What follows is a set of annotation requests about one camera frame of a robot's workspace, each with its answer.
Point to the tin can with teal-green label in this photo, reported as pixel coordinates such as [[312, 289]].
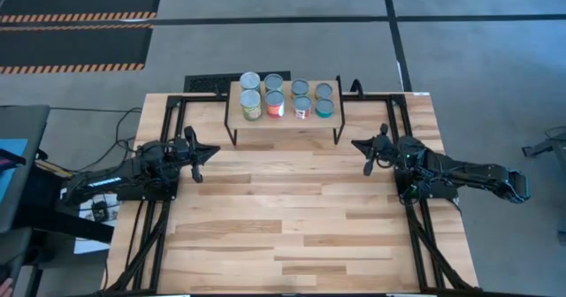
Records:
[[325, 107]]

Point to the black perforated floor panel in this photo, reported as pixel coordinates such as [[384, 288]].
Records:
[[208, 82]]

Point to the yellow-green spaghetti sauce can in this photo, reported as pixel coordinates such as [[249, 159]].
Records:
[[273, 82]]

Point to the black metal table frame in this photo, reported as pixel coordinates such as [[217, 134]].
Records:
[[194, 98]]

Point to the wooden shelf with black legs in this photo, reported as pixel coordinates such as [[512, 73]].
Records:
[[287, 123]]

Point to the tin can with yellow label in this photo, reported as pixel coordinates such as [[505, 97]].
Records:
[[250, 99]]

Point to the teal corn can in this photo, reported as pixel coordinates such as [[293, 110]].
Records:
[[250, 80]]

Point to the small black controller device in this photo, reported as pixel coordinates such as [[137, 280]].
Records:
[[101, 210]]

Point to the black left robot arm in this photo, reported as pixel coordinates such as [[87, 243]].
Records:
[[110, 180]]

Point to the person's hand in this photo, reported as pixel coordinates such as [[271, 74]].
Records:
[[5, 287]]

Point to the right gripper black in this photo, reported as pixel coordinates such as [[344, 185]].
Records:
[[382, 151]]

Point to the grey stand base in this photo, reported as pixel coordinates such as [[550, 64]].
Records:
[[546, 146]]

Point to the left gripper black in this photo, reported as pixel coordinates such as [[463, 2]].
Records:
[[186, 152]]

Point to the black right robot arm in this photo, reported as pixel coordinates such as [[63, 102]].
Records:
[[464, 173]]

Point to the tin can with dark label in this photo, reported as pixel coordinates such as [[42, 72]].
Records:
[[323, 90]]

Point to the tin can with red label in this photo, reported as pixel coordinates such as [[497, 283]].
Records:
[[274, 98]]

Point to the grey cart top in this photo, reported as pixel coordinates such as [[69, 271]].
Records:
[[26, 124]]

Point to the black stand base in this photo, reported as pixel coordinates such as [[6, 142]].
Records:
[[44, 217]]

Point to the white box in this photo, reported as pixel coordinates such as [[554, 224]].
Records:
[[93, 246]]

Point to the green can with orange picture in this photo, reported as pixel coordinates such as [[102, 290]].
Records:
[[300, 86]]

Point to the red-white diced tomatoes can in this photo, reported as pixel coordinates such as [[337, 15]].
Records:
[[302, 102]]

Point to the blue panel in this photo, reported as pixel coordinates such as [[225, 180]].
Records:
[[15, 146]]

